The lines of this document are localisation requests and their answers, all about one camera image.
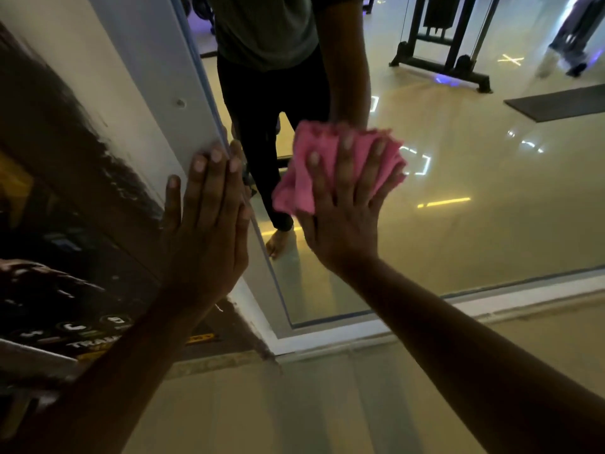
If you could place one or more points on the person's left hand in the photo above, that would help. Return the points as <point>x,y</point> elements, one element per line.
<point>205,250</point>

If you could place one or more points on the person's right hand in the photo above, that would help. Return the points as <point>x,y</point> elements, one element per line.
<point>342,222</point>

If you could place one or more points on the pink cloth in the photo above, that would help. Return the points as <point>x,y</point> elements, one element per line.
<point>302,151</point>

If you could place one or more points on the large wall mirror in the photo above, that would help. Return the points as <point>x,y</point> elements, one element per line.
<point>472,208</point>

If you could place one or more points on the person's left forearm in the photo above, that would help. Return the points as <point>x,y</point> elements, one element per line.
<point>94,382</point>

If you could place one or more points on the person's right forearm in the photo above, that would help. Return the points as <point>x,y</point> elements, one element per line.
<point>487,364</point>

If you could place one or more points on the grey metal bar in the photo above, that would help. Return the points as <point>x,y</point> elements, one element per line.
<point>28,359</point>

